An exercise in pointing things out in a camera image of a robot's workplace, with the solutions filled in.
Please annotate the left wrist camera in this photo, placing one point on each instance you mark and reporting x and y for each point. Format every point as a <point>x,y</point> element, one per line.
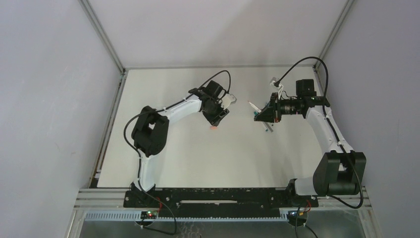
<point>227,100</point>

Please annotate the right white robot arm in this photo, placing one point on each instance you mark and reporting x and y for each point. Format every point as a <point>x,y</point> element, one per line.
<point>341,169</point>

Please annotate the black checkered pen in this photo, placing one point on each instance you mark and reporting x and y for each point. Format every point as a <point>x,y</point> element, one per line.
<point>268,128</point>

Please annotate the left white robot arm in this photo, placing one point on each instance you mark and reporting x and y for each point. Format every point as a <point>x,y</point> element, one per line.
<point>146,133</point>

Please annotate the white pen orange end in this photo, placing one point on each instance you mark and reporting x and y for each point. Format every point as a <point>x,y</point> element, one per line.
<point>255,108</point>

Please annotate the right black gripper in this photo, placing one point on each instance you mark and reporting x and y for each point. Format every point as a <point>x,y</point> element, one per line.
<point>273,107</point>

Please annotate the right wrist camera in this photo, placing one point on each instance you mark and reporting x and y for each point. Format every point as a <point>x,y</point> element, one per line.
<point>274,82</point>

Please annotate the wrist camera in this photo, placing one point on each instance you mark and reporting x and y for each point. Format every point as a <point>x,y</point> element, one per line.
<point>274,82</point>
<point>227,100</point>

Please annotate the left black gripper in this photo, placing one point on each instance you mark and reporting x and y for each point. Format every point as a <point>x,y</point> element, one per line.
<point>218,115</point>

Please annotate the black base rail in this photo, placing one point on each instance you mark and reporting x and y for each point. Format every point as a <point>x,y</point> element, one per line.
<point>206,203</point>

